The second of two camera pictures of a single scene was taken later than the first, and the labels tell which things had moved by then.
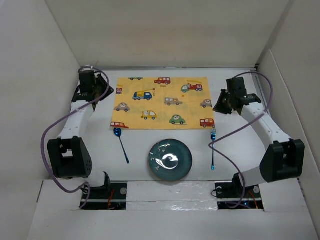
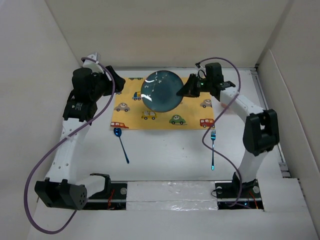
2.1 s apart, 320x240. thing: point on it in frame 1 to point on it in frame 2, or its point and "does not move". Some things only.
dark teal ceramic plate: (170, 159) to (159, 89)
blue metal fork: (213, 136) does not move
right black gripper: (218, 107) to (189, 89)
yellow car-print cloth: (162, 103) does not move
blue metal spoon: (117, 131) does not move
